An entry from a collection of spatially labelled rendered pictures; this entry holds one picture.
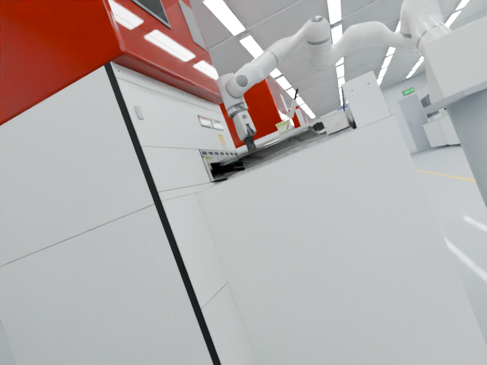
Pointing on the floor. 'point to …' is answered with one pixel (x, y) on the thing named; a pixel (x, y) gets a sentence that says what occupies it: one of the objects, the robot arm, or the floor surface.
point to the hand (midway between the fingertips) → (252, 149)
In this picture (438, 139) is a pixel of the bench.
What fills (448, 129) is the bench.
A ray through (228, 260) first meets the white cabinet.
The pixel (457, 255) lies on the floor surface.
